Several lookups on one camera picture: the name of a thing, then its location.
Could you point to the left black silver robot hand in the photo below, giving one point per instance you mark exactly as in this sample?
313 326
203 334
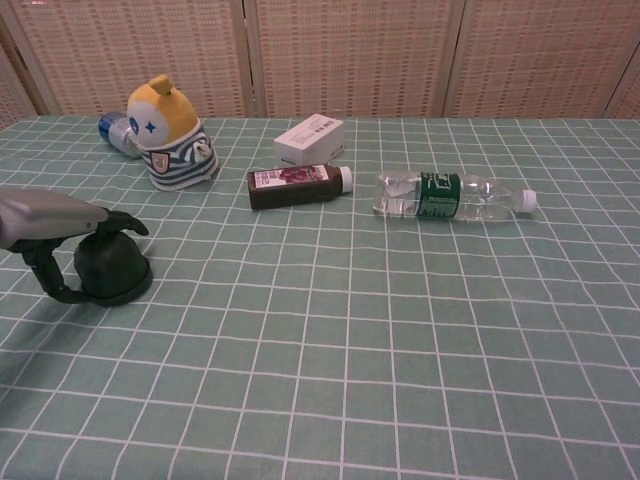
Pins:
40 217

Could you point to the blue capped white bottle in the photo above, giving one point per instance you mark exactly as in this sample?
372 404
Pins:
112 132

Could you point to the yellow headed striped toy figure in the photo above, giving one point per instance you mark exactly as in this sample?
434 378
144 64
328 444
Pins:
170 150

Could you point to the dark juice bottle white cap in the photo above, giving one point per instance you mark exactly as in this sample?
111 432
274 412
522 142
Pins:
290 192

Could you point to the white cardboard box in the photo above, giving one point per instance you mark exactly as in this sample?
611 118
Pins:
305 140

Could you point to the green checked tablecloth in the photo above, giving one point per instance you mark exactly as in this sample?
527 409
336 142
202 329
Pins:
350 325

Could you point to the bamboo folding screen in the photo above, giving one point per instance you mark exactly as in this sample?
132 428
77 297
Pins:
350 50

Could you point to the clear water bottle green label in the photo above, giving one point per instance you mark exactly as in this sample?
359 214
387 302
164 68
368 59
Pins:
440 197

